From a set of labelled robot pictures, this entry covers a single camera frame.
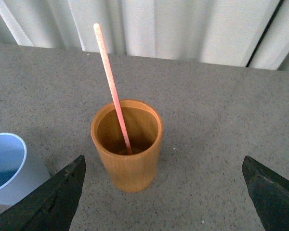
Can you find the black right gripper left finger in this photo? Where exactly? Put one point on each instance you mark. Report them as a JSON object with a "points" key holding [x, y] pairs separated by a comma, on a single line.
{"points": [[50, 207]]}

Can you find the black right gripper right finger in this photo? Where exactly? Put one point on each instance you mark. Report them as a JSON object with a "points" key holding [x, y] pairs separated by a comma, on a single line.
{"points": [[269, 193]]}

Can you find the blue plastic cup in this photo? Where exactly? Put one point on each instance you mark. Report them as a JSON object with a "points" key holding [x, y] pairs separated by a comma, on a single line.
{"points": [[21, 169]]}

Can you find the bamboo chopstick holder cup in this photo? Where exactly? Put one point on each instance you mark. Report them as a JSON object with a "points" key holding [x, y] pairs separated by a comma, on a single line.
{"points": [[129, 172]]}

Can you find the white curtain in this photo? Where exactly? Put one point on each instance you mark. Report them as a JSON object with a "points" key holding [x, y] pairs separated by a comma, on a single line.
{"points": [[251, 33]]}

